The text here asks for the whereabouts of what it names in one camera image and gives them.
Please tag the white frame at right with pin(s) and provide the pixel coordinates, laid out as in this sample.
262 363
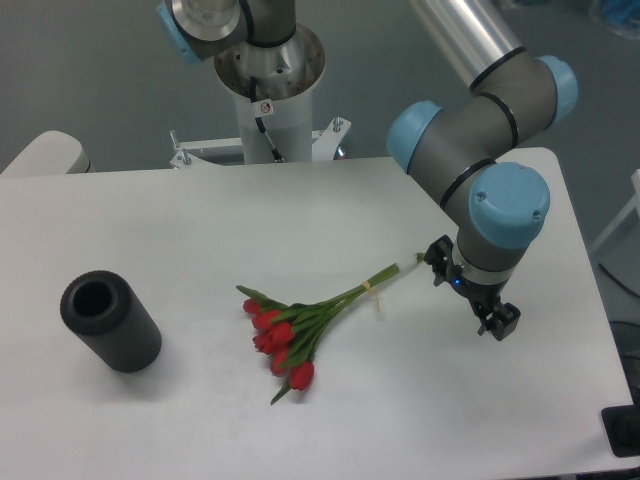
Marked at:
621 224

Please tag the white rounded side table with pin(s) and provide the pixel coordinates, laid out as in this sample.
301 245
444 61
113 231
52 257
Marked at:
51 153

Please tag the black device at table edge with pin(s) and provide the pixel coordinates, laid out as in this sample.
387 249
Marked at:
622 429

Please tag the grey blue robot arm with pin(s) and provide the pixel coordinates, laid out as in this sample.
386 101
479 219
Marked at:
498 207

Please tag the black ribbed cylinder vase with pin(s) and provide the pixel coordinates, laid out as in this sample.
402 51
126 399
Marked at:
103 311

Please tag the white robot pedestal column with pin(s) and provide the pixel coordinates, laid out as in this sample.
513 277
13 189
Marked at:
272 90

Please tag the blue plastic bag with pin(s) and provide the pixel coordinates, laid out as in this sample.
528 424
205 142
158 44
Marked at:
619 16

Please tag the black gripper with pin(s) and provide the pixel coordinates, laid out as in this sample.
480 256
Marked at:
481 288

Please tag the red tulip bouquet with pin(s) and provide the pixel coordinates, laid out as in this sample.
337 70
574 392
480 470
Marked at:
290 334

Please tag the white metal base frame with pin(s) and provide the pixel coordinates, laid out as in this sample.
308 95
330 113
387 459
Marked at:
326 146

